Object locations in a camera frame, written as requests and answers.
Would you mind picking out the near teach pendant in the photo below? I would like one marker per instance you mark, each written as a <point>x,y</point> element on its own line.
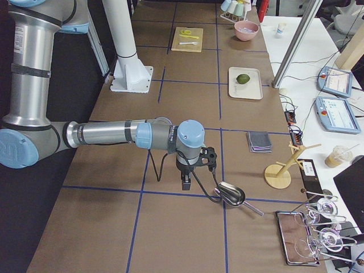
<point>336,115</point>

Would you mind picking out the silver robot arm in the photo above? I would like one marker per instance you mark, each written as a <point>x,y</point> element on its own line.
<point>28,136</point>

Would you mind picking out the wooden cutting board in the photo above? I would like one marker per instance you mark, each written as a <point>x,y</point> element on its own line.
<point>187,48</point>

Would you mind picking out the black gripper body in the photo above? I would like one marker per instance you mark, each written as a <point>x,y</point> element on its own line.
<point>184,168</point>

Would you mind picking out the light blue cup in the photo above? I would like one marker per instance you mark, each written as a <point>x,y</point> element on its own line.
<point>225,5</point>

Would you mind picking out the folded grey cloth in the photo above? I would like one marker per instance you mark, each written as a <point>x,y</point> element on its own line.
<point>259,141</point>

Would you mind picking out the wooden mug tree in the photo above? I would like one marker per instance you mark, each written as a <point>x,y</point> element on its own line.
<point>277,175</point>

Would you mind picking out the small white bottle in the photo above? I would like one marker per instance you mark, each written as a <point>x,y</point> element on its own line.
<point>280,29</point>

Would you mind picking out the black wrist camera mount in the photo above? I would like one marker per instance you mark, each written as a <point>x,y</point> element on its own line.
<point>208,158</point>

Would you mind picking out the iced coffee cup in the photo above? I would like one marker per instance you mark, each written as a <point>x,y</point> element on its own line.
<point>339,155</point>

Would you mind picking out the teach pendant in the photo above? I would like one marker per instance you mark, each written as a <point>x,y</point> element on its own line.
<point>336,115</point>
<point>335,81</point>

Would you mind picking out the green avocado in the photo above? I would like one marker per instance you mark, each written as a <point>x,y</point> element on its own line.
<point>243,79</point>

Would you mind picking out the mint green cup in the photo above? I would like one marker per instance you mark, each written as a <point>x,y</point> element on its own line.
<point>238,8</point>

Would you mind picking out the steel ice scoop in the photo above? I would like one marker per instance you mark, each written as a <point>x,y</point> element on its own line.
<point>235,196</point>

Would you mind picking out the white rabbit tray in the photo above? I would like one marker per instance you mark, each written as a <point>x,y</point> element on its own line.
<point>252,90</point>

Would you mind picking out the aluminium frame post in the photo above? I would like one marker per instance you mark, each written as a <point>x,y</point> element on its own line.
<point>301,41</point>

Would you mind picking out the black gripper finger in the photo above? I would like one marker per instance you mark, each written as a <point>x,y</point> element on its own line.
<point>185,182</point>

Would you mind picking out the black usb hub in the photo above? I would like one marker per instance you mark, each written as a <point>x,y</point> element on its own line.
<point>290,116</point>

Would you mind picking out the far teach pendant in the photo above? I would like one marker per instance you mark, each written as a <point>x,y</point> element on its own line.
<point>335,81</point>

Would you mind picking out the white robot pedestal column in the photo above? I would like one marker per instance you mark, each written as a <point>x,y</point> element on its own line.
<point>130,74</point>

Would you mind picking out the wine glass rack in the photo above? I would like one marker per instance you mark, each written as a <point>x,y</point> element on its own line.
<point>324,241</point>

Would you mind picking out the pink bowl with ice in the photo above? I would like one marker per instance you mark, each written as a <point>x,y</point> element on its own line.
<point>245,30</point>

